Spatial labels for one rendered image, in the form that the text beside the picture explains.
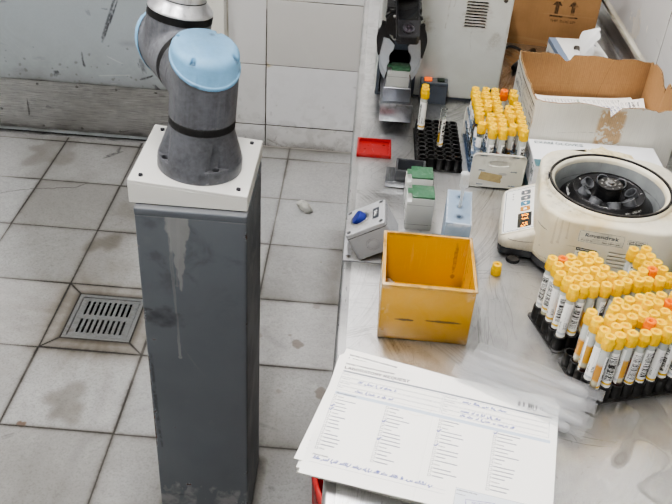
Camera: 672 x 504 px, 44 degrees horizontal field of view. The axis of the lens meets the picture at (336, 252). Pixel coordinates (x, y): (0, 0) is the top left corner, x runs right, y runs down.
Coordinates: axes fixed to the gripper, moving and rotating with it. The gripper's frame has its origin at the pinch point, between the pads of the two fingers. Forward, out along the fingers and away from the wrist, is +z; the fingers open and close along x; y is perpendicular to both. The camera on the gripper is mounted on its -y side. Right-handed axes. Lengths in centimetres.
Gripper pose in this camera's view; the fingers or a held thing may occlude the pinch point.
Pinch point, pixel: (397, 74)
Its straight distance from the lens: 180.7
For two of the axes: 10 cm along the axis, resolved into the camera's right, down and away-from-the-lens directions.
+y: 0.5, -5.8, 8.1
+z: -0.6, 8.1, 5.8
